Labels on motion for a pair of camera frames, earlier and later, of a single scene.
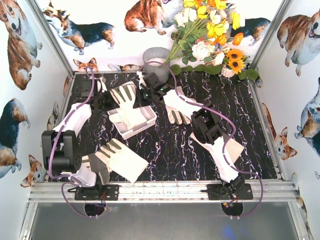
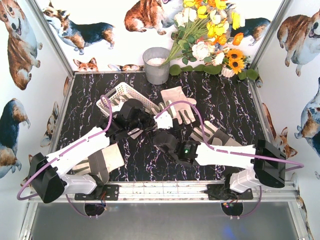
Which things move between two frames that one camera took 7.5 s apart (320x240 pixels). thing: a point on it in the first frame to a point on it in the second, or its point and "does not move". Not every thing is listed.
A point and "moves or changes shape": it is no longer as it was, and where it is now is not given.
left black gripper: x=104 y=100 to x=139 y=121
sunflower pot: x=234 y=62 does not move
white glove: x=122 y=161 moves or changes shape
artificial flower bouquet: x=204 y=30 does not move
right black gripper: x=151 y=81 to x=175 y=127
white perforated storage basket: x=147 y=112 moves or changes shape
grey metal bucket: x=154 y=60 does not move
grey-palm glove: x=124 y=94 moves or changes shape
